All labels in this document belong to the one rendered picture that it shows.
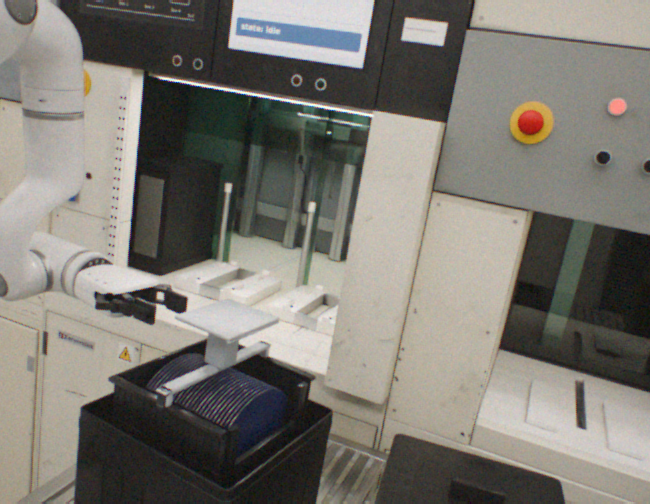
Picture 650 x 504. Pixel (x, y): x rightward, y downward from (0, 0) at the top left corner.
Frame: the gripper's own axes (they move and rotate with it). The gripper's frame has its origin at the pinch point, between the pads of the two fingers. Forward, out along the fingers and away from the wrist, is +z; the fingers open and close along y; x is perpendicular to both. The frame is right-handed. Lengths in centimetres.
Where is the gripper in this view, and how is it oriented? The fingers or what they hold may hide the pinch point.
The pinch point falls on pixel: (163, 307)
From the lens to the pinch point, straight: 97.6
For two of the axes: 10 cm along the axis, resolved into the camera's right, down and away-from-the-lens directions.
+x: 1.8, -9.6, -2.3
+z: 8.5, 2.7, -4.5
